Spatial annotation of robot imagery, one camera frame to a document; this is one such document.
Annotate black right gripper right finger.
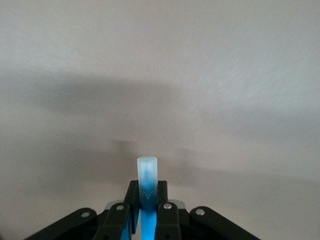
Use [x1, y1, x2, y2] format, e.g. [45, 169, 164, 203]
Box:
[154, 179, 259, 240]

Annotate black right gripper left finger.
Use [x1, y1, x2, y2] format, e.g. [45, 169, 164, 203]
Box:
[24, 179, 141, 240]

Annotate blue marker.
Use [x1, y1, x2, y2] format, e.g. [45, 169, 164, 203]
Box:
[136, 156, 159, 240]

